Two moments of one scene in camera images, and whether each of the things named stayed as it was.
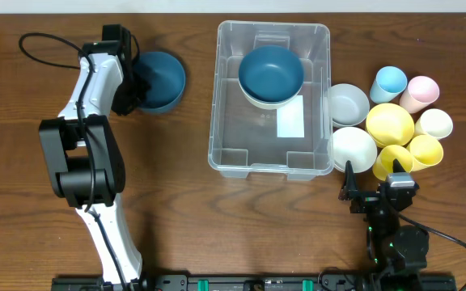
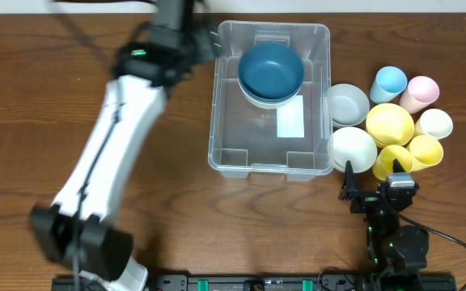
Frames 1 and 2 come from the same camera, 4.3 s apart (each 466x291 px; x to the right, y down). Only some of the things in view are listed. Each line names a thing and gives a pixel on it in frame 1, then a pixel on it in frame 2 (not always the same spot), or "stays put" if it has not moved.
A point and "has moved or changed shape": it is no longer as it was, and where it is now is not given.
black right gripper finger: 397,166 stays put
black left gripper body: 135,90 to 203,50
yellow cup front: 383,162 stays put
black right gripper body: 367,200 stays put
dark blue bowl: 167,78 has moved or changed shape
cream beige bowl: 268,105 stays put
